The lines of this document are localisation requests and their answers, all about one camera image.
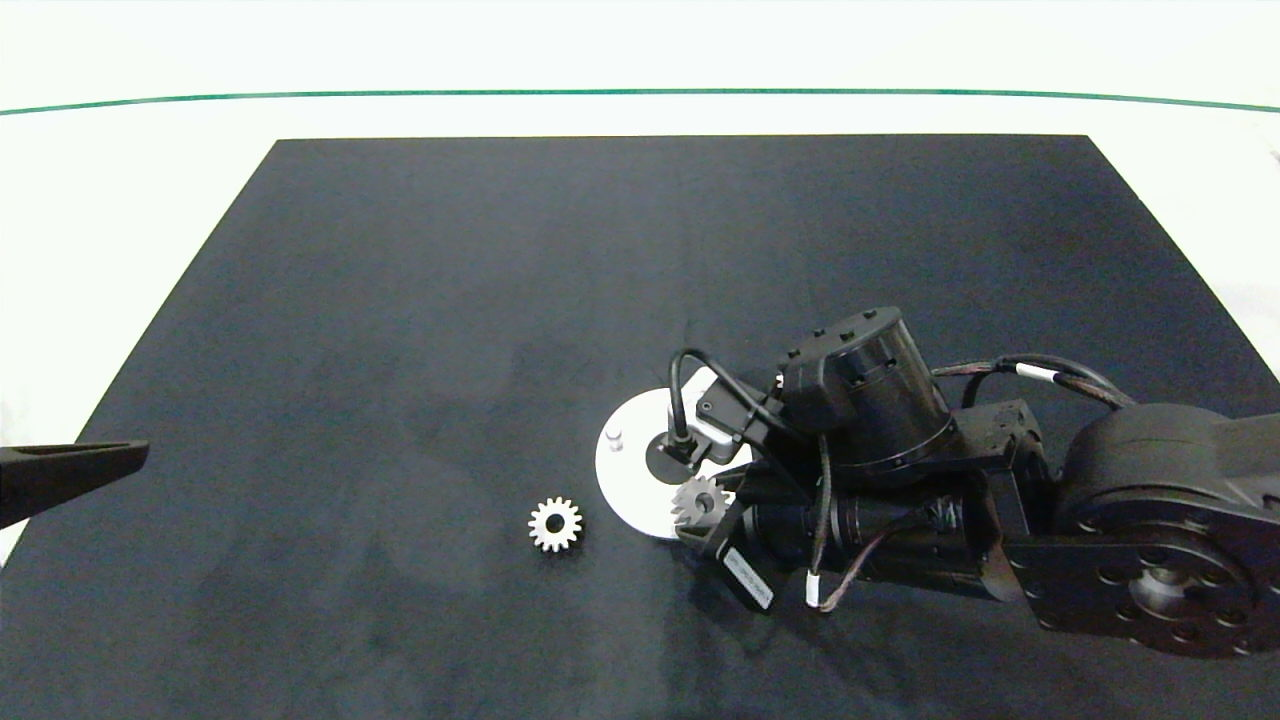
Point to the round white carrier plate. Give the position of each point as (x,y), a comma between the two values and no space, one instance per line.
(628,488)

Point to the dark rectangular work mat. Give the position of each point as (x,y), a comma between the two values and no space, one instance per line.
(400,300)

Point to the boxy wrist camera shiny side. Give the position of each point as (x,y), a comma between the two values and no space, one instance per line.
(725,410)

